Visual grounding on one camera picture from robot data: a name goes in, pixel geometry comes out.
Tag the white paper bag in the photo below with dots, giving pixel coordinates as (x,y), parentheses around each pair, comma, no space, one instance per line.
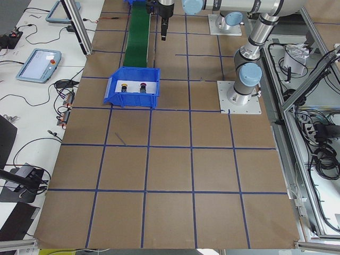
(295,58)

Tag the black power adapter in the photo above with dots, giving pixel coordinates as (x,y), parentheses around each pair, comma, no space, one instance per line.
(69,28)

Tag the aluminium side frame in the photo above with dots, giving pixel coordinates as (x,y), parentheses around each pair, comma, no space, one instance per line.
(306,113)

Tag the near teach pendant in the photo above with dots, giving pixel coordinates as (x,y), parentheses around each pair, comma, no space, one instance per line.
(40,65)

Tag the white foam pad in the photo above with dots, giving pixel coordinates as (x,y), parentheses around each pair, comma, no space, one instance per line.
(134,86)

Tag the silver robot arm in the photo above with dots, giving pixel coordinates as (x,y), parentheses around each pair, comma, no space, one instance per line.
(248,73)
(227,20)

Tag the aluminium frame post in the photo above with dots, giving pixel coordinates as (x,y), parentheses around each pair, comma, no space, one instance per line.
(77,24)

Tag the black monitor stand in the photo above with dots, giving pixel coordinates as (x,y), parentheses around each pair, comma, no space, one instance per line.
(23,184)

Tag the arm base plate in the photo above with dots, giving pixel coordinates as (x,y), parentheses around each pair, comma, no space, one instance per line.
(233,103)
(235,31)

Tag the blue bin with foam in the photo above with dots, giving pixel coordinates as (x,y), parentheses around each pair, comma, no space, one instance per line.
(132,99)

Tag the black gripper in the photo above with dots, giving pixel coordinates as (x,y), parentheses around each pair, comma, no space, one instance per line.
(166,11)

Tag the red push button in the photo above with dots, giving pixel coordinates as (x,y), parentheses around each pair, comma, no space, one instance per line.
(143,87)

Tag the far teach pendant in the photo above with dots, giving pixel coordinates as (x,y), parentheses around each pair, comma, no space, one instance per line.
(57,14)

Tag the teach pendant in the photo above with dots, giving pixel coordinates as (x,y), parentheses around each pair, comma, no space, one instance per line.
(57,14)
(40,65)

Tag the yellow push button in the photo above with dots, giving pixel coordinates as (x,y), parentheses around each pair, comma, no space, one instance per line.
(124,87)

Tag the green conveyor belt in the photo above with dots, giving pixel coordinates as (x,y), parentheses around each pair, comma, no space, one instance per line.
(136,53)

